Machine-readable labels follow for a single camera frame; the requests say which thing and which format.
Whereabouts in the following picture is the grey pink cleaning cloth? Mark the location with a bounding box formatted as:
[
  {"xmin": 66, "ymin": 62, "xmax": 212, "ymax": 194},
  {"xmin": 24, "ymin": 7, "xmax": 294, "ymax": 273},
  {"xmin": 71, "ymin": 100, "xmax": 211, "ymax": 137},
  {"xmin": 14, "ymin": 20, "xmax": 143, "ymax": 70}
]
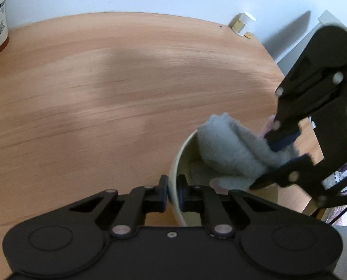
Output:
[{"xmin": 189, "ymin": 113, "xmax": 299, "ymax": 195}]

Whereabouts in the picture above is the small white pill bottle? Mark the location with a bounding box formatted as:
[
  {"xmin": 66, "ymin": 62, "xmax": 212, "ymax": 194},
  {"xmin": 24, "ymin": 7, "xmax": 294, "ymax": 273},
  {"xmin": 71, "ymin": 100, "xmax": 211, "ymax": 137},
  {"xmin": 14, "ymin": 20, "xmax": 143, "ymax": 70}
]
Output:
[{"xmin": 230, "ymin": 12, "xmax": 256, "ymax": 36}]

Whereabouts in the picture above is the pale green bowl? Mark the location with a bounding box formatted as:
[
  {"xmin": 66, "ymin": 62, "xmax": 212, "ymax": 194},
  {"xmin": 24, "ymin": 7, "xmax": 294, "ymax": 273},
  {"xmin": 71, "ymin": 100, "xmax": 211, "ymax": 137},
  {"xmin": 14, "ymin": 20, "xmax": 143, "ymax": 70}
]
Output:
[{"xmin": 168, "ymin": 132, "xmax": 286, "ymax": 238}]

